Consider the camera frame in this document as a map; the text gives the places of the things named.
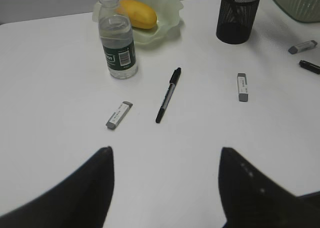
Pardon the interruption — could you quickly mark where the grey white eraser middle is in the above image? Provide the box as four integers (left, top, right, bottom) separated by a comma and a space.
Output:
237, 73, 249, 102

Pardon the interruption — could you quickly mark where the black mesh pen holder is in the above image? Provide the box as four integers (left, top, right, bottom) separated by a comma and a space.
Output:
216, 0, 260, 45

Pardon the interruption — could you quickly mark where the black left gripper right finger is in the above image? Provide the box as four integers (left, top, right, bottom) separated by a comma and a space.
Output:
218, 147, 320, 227

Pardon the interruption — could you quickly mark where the clear plastic water bottle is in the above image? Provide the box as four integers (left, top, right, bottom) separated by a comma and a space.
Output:
98, 0, 138, 79

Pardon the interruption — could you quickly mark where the black marker pen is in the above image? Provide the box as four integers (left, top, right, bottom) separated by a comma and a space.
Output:
230, 0, 242, 24
155, 67, 182, 124
299, 60, 320, 75

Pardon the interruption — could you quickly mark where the grey white eraser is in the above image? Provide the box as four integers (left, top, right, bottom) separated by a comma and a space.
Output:
105, 101, 133, 130
237, 73, 249, 102
288, 40, 318, 55

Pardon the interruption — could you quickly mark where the pale green wavy plate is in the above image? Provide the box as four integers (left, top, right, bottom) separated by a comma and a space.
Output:
102, 0, 184, 45

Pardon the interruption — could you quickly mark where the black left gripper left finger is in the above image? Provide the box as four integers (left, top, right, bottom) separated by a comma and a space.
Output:
0, 146, 114, 227

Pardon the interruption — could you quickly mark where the yellow mango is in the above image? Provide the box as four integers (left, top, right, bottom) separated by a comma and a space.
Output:
117, 0, 158, 30

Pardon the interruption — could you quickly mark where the grey white eraser left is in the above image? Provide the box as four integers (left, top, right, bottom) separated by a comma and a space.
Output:
105, 101, 133, 130

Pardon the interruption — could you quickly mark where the grey white eraser right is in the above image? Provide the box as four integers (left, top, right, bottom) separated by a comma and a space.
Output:
288, 40, 318, 55

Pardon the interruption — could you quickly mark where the pale green plastic basket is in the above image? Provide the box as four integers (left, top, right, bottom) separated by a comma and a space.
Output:
273, 0, 320, 23

